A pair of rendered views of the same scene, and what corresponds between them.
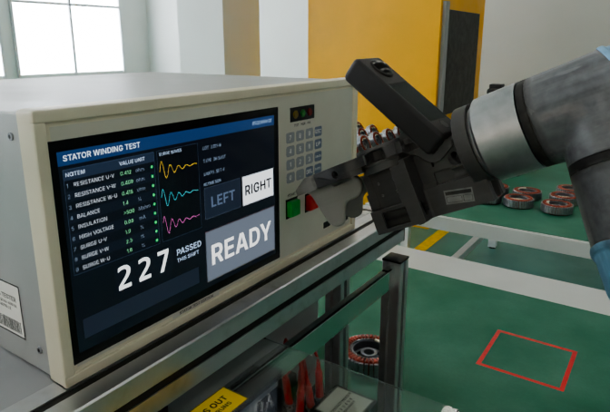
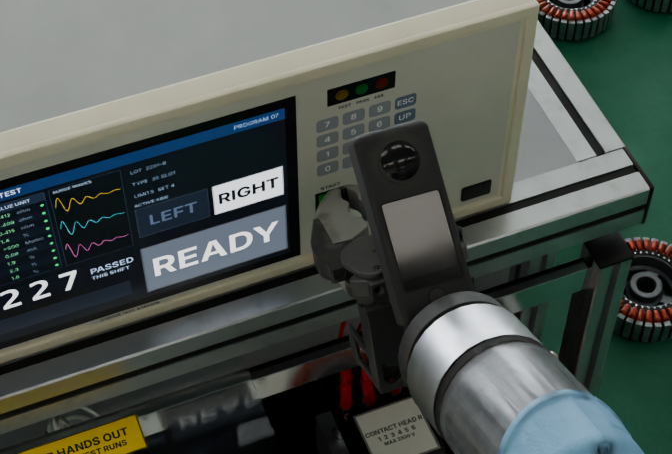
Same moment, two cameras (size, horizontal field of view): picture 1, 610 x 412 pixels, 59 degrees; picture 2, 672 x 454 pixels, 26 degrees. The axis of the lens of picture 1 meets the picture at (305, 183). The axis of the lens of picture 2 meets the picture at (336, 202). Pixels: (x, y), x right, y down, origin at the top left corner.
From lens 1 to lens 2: 71 cm
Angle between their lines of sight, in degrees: 46
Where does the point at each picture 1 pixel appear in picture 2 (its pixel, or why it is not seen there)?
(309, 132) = (379, 108)
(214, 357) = (134, 378)
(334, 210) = not seen: hidden behind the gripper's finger
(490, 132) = (416, 387)
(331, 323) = not seen: hidden behind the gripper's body
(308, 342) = (325, 363)
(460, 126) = (409, 342)
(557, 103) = (457, 432)
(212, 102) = (145, 126)
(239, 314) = (178, 342)
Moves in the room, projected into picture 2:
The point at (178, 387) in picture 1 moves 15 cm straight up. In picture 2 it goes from (75, 402) to (42, 278)
